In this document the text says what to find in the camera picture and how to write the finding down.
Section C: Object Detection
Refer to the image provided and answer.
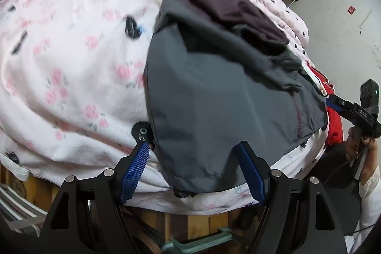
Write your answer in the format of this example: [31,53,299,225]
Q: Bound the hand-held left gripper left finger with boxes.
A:
[39,141,151,254]

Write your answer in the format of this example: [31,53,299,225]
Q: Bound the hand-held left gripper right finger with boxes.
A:
[234,141,349,254]

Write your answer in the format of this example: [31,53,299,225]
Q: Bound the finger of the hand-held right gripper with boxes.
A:
[325,93,358,125]

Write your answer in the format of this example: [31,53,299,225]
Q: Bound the grey and maroon hooded jacket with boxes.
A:
[144,0,329,194]

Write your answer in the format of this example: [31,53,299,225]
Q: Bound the person's right forearm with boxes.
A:
[348,165,381,245]

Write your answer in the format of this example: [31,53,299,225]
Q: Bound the person's right hand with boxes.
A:
[345,125,381,183]

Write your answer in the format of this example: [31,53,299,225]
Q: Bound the red garment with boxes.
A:
[302,59,343,148]

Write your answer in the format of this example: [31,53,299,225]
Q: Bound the person's black pants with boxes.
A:
[319,141,362,237]

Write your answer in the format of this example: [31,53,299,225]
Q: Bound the striped cloth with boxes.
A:
[0,182,46,231]

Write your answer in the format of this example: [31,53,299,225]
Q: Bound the pink cat print quilt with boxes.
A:
[0,0,328,215]

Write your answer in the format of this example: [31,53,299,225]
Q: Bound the wooden bed frame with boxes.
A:
[0,164,264,254]

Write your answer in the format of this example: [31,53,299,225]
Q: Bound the green metal handle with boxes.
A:
[161,227,242,254]

